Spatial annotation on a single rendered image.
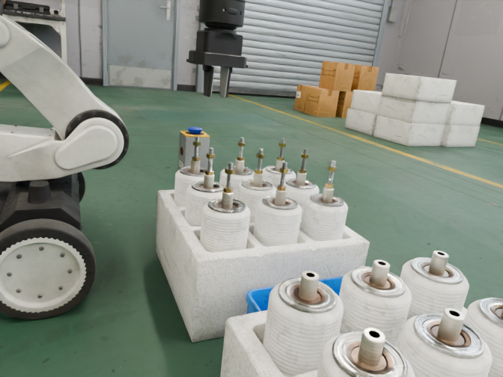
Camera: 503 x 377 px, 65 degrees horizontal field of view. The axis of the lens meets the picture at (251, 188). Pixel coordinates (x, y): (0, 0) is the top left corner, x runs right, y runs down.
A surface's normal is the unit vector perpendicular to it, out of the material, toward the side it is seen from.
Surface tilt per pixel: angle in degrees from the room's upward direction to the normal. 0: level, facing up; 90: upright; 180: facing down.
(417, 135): 90
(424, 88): 90
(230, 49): 90
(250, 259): 90
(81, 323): 0
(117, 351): 0
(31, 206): 0
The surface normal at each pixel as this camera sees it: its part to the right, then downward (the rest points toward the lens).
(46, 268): 0.40, 0.32
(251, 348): 0.10, -0.95
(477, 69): -0.91, 0.04
